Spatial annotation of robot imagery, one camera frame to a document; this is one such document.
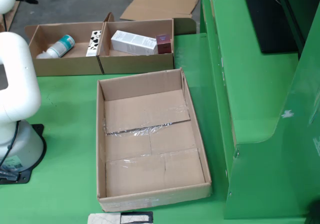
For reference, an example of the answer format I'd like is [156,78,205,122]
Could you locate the cardboard box holding bottle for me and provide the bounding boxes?
[24,21,105,77]

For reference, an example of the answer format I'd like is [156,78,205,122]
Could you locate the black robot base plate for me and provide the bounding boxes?
[0,123,48,185]

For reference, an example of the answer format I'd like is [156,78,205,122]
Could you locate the small maroon product box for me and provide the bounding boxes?
[155,33,174,55]

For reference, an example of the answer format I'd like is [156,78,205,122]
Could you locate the green metal shelf unit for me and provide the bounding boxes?
[199,0,320,220]

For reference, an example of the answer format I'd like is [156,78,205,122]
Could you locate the wooden pallet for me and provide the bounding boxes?
[0,0,21,32]

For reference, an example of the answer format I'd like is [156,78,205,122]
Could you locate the long white product box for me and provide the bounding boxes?
[110,30,159,56]

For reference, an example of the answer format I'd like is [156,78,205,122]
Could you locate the cow print white carton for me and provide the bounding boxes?
[85,30,103,57]

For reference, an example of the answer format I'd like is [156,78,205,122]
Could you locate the cardboard box with flap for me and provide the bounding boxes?
[98,12,198,75]

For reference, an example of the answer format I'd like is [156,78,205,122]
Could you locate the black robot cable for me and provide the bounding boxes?
[0,120,20,169]

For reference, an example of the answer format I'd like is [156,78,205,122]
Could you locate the white printed card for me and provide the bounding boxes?
[87,211,154,224]

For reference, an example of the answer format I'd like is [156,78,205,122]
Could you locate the flat cardboard sheets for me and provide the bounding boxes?
[119,0,202,22]

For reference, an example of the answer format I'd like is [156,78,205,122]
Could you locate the teal and white bottle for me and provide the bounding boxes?
[36,34,76,59]

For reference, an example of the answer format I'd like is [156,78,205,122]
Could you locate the large open cardboard tray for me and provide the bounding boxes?
[96,68,213,213]

